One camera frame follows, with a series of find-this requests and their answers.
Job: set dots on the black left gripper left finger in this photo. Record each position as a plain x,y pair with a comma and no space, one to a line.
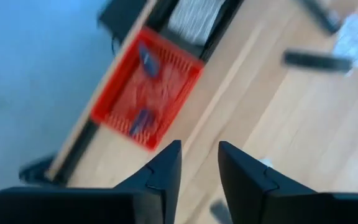
163,174

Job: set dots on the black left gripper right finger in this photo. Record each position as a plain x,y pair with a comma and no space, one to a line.
244,180

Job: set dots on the black comb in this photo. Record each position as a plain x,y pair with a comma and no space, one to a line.
320,15
317,61
220,213

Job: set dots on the black plastic bin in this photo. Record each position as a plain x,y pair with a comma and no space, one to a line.
219,37

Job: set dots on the red plastic bin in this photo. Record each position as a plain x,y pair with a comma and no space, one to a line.
172,93

